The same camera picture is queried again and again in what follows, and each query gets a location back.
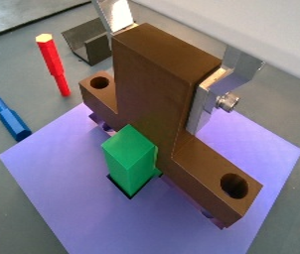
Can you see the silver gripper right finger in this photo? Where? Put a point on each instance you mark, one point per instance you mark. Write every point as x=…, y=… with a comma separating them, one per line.
x=212, y=93

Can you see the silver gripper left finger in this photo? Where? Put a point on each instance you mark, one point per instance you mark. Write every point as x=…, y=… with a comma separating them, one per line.
x=115, y=16

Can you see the brown T-shaped block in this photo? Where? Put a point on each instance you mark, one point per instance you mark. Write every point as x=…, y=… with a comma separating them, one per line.
x=158, y=70

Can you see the purple base board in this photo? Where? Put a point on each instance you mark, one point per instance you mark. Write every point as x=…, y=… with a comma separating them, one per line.
x=59, y=168

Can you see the red hexagonal peg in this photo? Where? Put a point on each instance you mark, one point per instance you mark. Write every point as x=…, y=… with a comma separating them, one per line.
x=49, y=53

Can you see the green U-shaped block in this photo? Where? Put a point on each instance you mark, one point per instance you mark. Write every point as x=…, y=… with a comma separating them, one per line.
x=129, y=156

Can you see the blue hexagonal peg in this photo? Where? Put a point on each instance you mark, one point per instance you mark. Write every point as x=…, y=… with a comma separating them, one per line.
x=13, y=123

